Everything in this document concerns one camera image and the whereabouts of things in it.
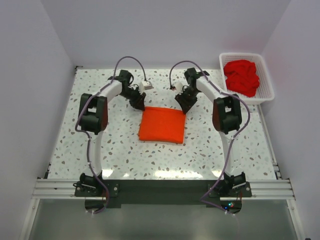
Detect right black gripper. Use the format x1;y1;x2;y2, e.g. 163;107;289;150
175;87;200;114

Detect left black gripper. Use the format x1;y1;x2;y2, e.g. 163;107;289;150
119;86;146;111

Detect orange t shirt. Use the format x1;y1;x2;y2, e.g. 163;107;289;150
138;106;186;144

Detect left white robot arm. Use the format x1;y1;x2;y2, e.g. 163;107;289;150
75;70;151;197

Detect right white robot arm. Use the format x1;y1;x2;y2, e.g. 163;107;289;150
174;68;246;197

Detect red t shirt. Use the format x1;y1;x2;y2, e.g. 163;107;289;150
223;59;260;98

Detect white plastic basket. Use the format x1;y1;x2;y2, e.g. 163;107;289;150
219;52;275;105

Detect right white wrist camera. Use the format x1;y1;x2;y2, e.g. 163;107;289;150
170;82;184;94

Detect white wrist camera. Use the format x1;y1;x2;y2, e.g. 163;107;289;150
170;82;184;94
139;80;153;93

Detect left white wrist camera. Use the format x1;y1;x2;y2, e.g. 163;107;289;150
139;80;153;93

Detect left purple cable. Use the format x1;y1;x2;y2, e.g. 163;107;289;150
74;56;147;215

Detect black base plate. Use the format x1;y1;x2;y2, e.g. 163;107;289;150
73;176;253;214

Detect aluminium frame rail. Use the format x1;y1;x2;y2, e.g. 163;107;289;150
32;106;294;200

